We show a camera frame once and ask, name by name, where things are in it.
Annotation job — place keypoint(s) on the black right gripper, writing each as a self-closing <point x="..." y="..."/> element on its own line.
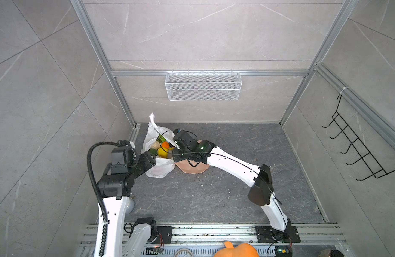
<point x="176" y="152"/>

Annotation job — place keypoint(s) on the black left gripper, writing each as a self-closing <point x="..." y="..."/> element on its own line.
<point x="148" y="162"/>

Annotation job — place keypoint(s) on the yellow lemon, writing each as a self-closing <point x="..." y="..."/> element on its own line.
<point x="163" y="152"/>

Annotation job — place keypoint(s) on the white plastic bag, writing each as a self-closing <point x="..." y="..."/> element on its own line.
<point x="163" y="165"/>

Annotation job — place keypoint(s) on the orange fruit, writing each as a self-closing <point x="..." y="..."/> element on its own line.
<point x="165" y="145"/>

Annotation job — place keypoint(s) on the pink dragon fruit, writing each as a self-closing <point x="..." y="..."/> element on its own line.
<point x="161" y="139"/>

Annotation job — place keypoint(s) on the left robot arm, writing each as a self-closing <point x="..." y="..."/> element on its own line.
<point x="114" y="201"/>

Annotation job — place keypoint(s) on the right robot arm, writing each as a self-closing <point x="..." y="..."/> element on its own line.
<point x="257" y="178"/>

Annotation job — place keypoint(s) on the green avocado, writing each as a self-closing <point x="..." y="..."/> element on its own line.
<point x="153" y="151"/>

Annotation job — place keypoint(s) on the pink scalloped bowl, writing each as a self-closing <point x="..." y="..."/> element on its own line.
<point x="187" y="165"/>

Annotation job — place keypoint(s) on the orange pumpkin toy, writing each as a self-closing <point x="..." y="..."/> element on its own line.
<point x="242" y="250"/>

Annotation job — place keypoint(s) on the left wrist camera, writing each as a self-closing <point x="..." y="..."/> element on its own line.
<point x="123" y="155"/>

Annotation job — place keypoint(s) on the white wire mesh basket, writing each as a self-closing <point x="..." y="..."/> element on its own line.
<point x="203" y="86"/>

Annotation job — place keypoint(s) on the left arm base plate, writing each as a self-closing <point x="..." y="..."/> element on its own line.
<point x="161" y="235"/>

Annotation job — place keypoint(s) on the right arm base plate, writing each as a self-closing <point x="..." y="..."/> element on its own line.
<point x="267" y="234"/>

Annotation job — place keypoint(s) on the black wire hook rack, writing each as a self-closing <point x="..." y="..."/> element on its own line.
<point x="356" y="143"/>

